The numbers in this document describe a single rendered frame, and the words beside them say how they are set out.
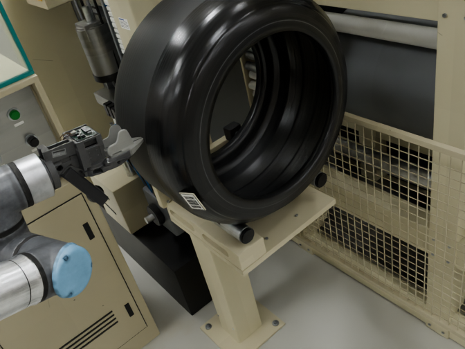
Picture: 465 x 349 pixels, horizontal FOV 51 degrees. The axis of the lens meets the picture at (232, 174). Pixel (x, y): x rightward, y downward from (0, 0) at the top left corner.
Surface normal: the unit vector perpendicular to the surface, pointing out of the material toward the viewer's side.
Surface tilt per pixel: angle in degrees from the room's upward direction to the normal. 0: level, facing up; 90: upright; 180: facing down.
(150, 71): 49
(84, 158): 90
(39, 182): 74
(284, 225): 0
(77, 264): 90
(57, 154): 90
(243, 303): 90
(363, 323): 0
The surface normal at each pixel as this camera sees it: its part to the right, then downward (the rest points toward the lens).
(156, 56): -0.65, -0.26
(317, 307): -0.20, -0.79
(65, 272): 0.89, 0.09
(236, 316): 0.62, 0.35
